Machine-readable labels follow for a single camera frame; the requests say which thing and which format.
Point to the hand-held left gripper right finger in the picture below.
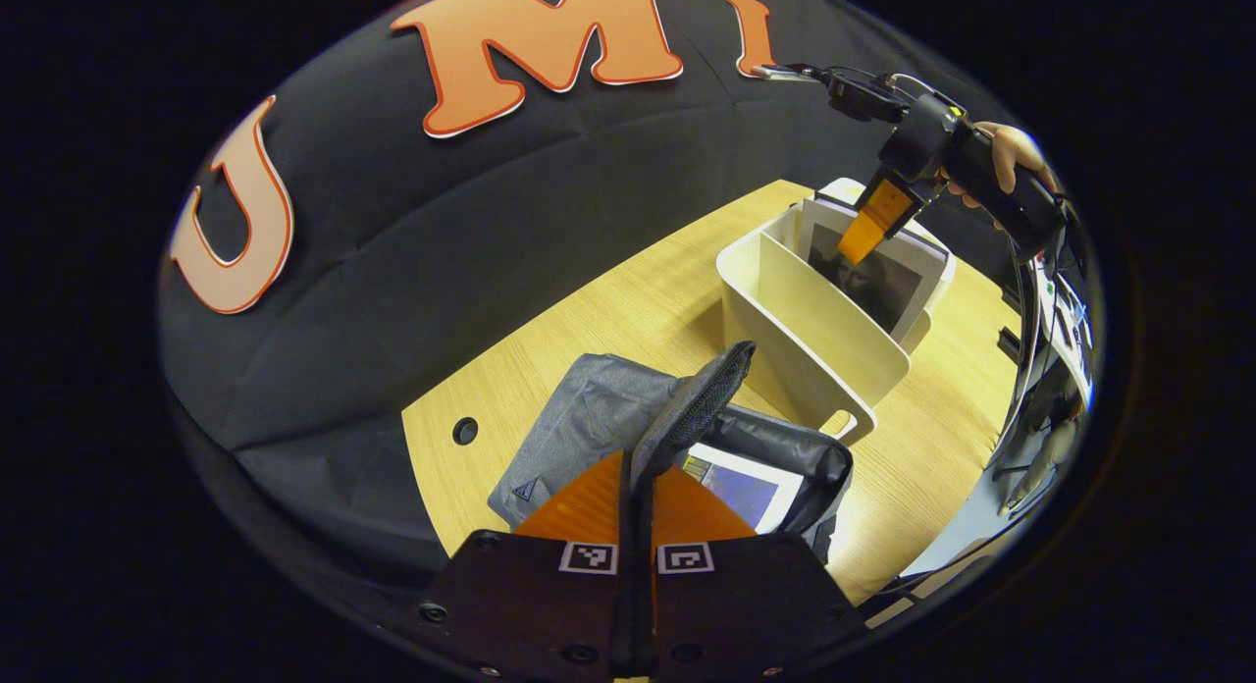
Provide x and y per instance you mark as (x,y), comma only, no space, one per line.
(756,604)

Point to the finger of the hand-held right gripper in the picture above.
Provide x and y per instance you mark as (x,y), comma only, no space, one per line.
(878,217)

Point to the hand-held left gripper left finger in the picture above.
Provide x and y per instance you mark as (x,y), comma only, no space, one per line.
(520,604)

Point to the blue book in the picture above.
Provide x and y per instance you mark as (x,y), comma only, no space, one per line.
(746,487)

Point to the white plastic bookshelf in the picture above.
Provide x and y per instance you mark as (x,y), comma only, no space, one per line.
(805,330)

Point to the grey schoolbag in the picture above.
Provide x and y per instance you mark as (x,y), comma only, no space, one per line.
(589,408)

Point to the white machine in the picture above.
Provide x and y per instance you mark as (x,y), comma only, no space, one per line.
(1065,320)

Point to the small black bracket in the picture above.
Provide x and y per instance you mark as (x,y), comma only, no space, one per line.
(1009,341)

